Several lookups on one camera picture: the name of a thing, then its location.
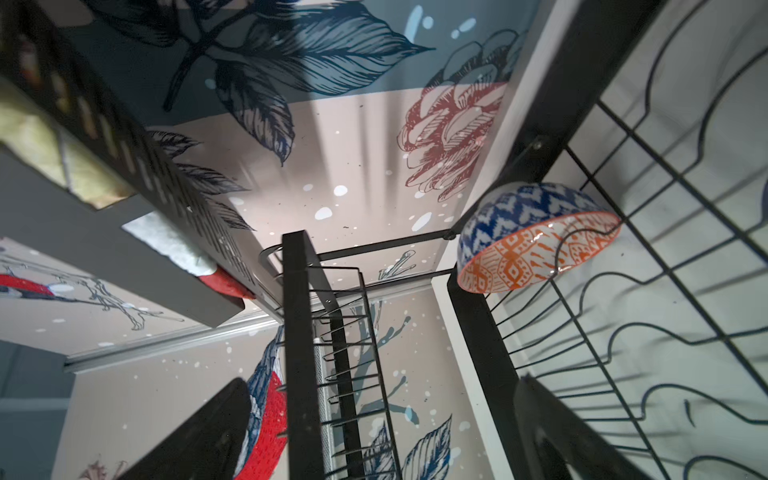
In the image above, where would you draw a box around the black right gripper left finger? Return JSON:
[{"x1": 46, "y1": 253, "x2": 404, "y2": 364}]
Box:
[{"x1": 121, "y1": 378, "x2": 251, "y2": 480}]

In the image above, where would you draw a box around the red cassava chips bag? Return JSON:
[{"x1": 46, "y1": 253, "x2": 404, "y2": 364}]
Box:
[{"x1": 1, "y1": 81, "x2": 255, "y2": 300}]

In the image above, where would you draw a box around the black wire dish rack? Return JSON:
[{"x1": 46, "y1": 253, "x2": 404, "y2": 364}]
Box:
[{"x1": 259, "y1": 0, "x2": 768, "y2": 480}]

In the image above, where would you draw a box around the orange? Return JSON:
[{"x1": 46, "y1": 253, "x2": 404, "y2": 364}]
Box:
[{"x1": 457, "y1": 182, "x2": 621, "y2": 294}]

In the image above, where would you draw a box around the black wall shelf basket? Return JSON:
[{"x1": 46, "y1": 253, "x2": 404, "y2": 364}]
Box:
[{"x1": 1, "y1": 1, "x2": 280, "y2": 327}]

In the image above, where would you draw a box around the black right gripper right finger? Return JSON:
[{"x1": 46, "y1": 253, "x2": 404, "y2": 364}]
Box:
[{"x1": 514, "y1": 375, "x2": 648, "y2": 480}]

